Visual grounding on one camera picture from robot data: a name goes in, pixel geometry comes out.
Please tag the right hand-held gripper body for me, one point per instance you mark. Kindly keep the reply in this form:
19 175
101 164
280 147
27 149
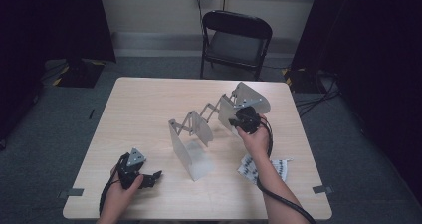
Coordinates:
249 119

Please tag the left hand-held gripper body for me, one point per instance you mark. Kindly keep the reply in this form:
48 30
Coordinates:
131 171

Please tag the grey metal expandable rack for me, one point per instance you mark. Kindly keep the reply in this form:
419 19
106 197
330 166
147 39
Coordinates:
185 144

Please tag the white towel with black pattern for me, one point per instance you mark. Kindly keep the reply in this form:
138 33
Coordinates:
280 169

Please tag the person's right hand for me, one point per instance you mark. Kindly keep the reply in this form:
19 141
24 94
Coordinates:
258 142

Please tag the person's left hand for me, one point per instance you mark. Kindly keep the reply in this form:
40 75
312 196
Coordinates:
116 200

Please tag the grey tape strip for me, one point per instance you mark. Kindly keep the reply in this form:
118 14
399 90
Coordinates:
322 189
71 192

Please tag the black stand base yellow tape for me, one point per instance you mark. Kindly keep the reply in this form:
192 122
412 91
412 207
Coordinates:
81 74
300 81

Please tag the black folding chair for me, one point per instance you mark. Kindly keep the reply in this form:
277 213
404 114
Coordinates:
237 44

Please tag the black curtain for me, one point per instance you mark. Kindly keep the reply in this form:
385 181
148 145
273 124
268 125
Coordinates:
49 25
371 51

